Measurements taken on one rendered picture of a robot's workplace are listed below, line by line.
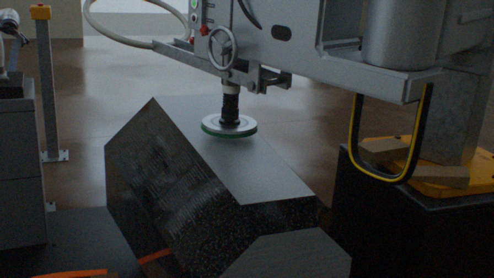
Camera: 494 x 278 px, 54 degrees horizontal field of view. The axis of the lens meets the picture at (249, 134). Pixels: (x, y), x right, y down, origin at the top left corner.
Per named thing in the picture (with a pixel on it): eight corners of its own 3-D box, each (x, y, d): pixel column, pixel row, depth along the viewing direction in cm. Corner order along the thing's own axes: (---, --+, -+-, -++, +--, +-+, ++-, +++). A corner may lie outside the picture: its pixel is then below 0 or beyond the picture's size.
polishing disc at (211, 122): (213, 137, 174) (213, 133, 174) (194, 118, 192) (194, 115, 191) (266, 131, 183) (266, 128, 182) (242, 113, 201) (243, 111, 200)
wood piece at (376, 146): (392, 148, 199) (394, 137, 197) (409, 157, 190) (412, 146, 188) (353, 154, 190) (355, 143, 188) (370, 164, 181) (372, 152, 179)
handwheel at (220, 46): (254, 73, 161) (258, 27, 155) (232, 76, 154) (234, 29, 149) (226, 64, 171) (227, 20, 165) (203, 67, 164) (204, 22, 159)
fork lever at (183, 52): (295, 88, 171) (297, 74, 169) (256, 96, 159) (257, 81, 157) (182, 48, 217) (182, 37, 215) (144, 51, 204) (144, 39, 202)
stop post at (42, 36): (68, 150, 368) (57, 3, 329) (68, 161, 350) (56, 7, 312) (39, 153, 361) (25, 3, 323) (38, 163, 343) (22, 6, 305)
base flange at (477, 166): (447, 139, 225) (449, 129, 223) (537, 186, 182) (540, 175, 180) (355, 146, 209) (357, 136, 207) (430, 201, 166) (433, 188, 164)
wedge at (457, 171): (465, 178, 175) (468, 166, 173) (467, 190, 166) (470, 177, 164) (407, 167, 181) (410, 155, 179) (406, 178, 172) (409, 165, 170)
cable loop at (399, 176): (413, 193, 135) (436, 83, 124) (407, 197, 133) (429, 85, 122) (347, 165, 151) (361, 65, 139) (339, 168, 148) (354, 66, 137)
